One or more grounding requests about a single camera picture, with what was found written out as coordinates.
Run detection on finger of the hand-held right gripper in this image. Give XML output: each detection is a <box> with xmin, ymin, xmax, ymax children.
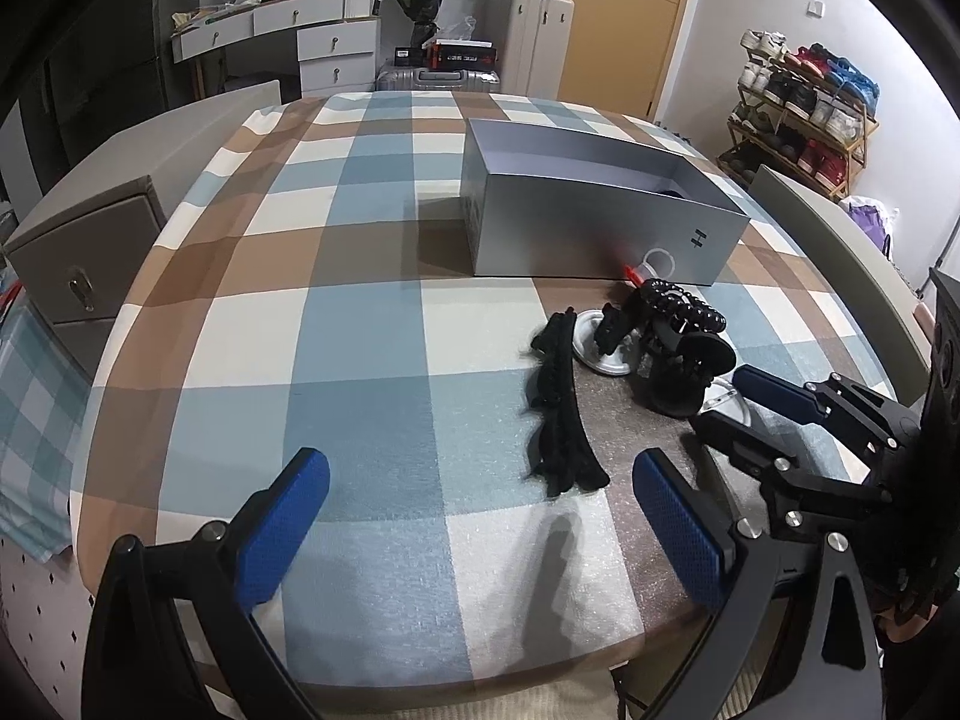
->
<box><xmin>732</xmin><ymin>364</ymin><xmax>925</xmax><ymax>460</ymax></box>
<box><xmin>688</xmin><ymin>411</ymin><xmax>895</xmax><ymax>535</ymax></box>

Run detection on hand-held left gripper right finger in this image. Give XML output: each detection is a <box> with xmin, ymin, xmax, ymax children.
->
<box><xmin>632</xmin><ymin>447</ymin><xmax>886</xmax><ymax>720</ymax></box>

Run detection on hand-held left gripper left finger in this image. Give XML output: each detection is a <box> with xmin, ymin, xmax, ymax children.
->
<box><xmin>81</xmin><ymin>447</ymin><xmax>331</xmax><ymax>720</ymax></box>

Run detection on black spiral hair tie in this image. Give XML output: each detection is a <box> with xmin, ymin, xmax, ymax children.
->
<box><xmin>637</xmin><ymin>279</ymin><xmax>730</xmax><ymax>335</ymax></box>

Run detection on black curved plastic strap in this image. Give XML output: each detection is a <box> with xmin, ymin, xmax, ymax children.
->
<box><xmin>517</xmin><ymin>311</ymin><xmax>610</xmax><ymax>497</ymax></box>

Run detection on small black hair claw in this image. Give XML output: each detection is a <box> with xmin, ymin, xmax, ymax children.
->
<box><xmin>592</xmin><ymin>302</ymin><xmax>638</xmax><ymax>357</ymax></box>

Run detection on grey cardboard box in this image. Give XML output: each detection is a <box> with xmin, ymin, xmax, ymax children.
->
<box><xmin>459</xmin><ymin>118</ymin><xmax>752</xmax><ymax>286</ymax></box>

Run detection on checkered tablecloth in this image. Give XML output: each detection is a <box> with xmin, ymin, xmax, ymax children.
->
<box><xmin>69</xmin><ymin>90</ymin><xmax>897</xmax><ymax>720</ymax></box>

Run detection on purple bag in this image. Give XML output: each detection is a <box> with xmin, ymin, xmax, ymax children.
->
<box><xmin>840</xmin><ymin>196</ymin><xmax>895</xmax><ymax>256</ymax></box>

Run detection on person's cream clothing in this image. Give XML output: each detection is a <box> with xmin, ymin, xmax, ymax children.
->
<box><xmin>390</xmin><ymin>671</ymin><xmax>631</xmax><ymax>720</ymax></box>

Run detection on wooden shoe rack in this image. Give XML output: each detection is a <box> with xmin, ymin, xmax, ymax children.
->
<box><xmin>716</xmin><ymin>30</ymin><xmax>880</xmax><ymax>200</ymax></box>

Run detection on white dotted cloth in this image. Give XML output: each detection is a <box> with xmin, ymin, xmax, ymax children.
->
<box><xmin>0</xmin><ymin>517</ymin><xmax>226</xmax><ymax>720</ymax></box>

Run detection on blue plaid cloth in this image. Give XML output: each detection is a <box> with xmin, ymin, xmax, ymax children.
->
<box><xmin>0</xmin><ymin>292</ymin><xmax>95</xmax><ymax>563</ymax></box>

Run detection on rows of shoes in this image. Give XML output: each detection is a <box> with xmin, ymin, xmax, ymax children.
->
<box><xmin>731</xmin><ymin>28</ymin><xmax>880</xmax><ymax>185</ymax></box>

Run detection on grey nightstand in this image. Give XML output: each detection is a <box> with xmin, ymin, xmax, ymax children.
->
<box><xmin>4</xmin><ymin>175</ymin><xmax>167</xmax><ymax>382</ymax></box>

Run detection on wooden door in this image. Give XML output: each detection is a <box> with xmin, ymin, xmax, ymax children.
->
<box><xmin>559</xmin><ymin>0</ymin><xmax>700</xmax><ymax>119</ymax></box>

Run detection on white suitcase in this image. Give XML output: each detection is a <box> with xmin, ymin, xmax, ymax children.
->
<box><xmin>487</xmin><ymin>0</ymin><xmax>575</xmax><ymax>100</ymax></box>

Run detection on silver suitcase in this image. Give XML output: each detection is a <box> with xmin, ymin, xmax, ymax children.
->
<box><xmin>375</xmin><ymin>66</ymin><xmax>502</xmax><ymax>95</ymax></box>

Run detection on black and red shoebox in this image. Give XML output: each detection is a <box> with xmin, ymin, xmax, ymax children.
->
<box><xmin>427</xmin><ymin>41</ymin><xmax>497</xmax><ymax>70</ymax></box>

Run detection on white dressing desk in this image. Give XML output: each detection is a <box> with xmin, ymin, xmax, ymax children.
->
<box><xmin>171</xmin><ymin>0</ymin><xmax>380</xmax><ymax>97</ymax></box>

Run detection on dark curtain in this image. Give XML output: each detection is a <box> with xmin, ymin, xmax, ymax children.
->
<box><xmin>0</xmin><ymin>0</ymin><xmax>175</xmax><ymax>192</ymax></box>

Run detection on black wrapped bouquet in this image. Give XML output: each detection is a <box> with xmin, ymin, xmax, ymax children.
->
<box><xmin>384</xmin><ymin>0</ymin><xmax>445</xmax><ymax>25</ymax></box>

